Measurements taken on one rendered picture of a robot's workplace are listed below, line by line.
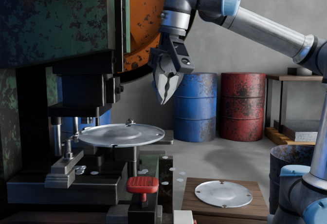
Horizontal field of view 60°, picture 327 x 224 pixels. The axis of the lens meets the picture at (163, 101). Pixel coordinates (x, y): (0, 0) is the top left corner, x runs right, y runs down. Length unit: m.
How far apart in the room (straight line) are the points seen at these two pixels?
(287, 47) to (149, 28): 0.62
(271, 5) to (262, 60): 0.79
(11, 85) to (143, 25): 0.64
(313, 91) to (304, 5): 1.25
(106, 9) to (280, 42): 0.52
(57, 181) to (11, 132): 0.23
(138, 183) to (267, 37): 0.57
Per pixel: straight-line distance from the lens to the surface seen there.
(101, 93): 0.89
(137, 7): 1.33
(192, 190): 1.59
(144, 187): 0.64
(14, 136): 0.95
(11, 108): 0.93
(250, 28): 0.91
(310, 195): 0.91
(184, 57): 0.74
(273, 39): 0.93
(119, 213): 0.79
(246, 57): 4.37
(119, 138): 0.92
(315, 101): 4.77
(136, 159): 0.95
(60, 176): 0.80
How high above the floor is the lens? 1.03
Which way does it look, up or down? 8 degrees down
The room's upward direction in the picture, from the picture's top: straight up
